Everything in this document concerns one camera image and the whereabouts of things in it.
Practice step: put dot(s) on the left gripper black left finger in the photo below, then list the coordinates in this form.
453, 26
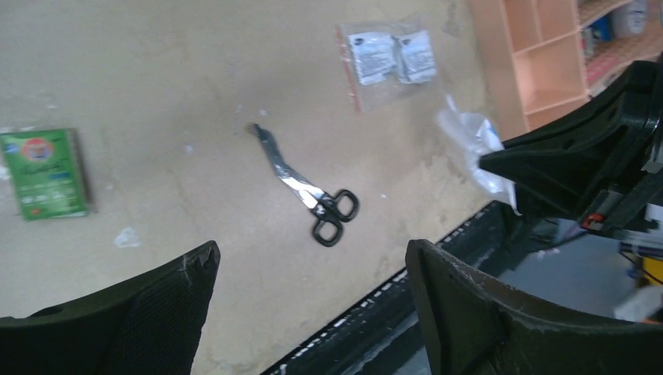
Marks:
149, 324

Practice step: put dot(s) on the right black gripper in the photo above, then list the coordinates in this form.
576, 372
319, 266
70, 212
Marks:
588, 165

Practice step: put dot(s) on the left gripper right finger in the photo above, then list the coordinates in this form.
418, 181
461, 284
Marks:
473, 323

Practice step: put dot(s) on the blue white mask packet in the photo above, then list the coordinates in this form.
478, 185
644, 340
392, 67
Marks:
468, 137

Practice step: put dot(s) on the small green medicine box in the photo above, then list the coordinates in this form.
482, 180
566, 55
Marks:
46, 172

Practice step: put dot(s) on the orange compartment tray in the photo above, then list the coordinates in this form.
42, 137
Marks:
533, 61

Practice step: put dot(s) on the tape roll in rack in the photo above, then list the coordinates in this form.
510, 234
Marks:
629, 20

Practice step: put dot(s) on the small white pad packet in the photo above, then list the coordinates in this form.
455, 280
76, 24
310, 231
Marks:
372, 56

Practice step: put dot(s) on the black handled scissors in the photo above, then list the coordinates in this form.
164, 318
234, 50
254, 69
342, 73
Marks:
330, 211

